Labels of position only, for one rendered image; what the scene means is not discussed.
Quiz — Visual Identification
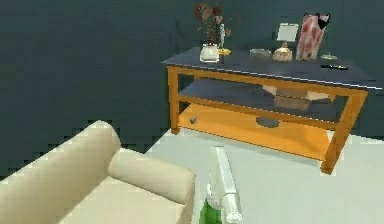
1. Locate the beige sofa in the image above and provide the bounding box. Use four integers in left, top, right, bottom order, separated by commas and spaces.
0, 120, 197, 224

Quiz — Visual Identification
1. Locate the orange table with dark top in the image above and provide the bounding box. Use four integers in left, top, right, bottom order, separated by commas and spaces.
161, 46, 383, 175

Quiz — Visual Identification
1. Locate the white vase with dried flowers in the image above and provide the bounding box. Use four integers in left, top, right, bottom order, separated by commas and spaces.
194, 2, 232, 64

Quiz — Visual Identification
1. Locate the small statuette on yellow base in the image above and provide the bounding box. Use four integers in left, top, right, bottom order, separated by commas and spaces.
217, 23, 232, 56

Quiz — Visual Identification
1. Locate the dark grey oval plate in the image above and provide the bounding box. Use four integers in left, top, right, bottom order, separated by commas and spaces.
255, 116, 281, 129

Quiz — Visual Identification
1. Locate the grey-green bowl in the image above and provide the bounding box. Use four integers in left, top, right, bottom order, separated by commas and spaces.
249, 48, 273, 62

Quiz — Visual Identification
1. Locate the green bottle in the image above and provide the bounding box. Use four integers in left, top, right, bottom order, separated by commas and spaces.
199, 183, 223, 224

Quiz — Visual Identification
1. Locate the open brown cardboard box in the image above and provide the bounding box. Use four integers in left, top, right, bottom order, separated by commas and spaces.
262, 84, 331, 112

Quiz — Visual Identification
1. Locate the small lamp with white shade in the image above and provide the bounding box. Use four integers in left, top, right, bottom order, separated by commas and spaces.
272, 22, 300, 63

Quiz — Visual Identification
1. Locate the pink patterned bag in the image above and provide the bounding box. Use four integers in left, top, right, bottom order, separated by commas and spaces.
295, 12, 331, 62

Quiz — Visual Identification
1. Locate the black remote control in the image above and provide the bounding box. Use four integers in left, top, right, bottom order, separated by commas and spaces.
320, 64, 349, 71

